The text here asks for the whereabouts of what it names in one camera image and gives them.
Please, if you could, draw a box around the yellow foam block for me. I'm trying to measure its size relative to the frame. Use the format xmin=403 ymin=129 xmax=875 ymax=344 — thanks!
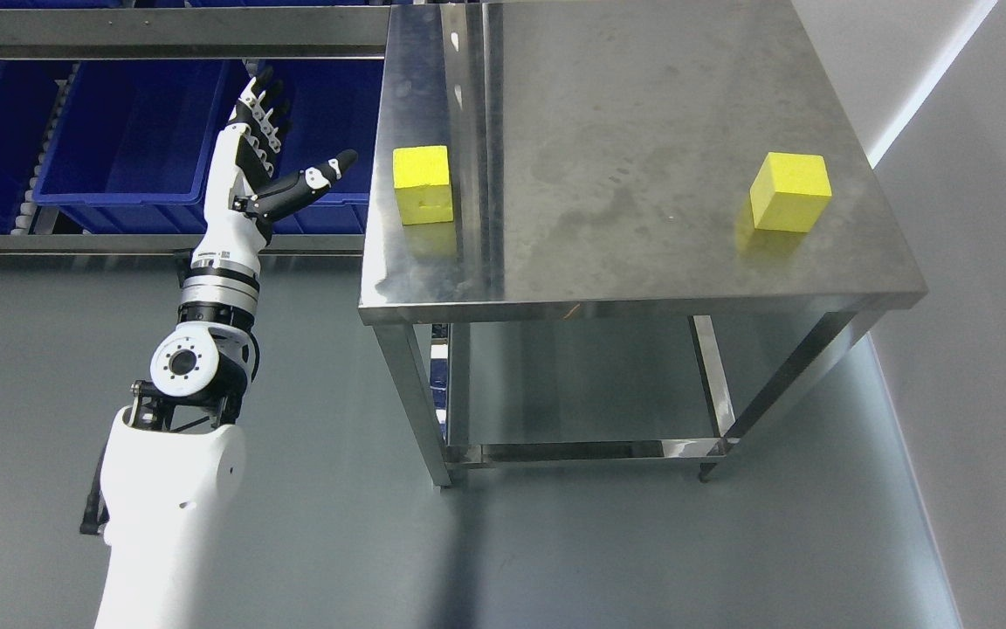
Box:
xmin=392 ymin=146 xmax=454 ymax=226
xmin=749 ymin=151 xmax=833 ymax=232

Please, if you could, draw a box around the stainless steel table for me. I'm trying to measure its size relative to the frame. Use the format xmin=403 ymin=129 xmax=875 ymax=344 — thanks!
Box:
xmin=358 ymin=1 xmax=927 ymax=487

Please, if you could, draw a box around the blue plastic bin right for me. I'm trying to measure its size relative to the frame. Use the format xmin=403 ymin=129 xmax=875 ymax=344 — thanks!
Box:
xmin=271 ymin=59 xmax=383 ymax=235

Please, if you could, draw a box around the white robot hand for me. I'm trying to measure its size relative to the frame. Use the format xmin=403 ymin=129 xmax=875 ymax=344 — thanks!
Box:
xmin=191 ymin=68 xmax=359 ymax=270

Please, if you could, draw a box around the blue plastic bin centre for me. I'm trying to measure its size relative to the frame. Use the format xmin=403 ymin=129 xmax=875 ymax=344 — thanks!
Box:
xmin=33 ymin=59 xmax=249 ymax=234

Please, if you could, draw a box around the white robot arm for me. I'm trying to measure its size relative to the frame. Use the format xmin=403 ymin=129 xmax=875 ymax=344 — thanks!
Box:
xmin=79 ymin=66 xmax=358 ymax=628

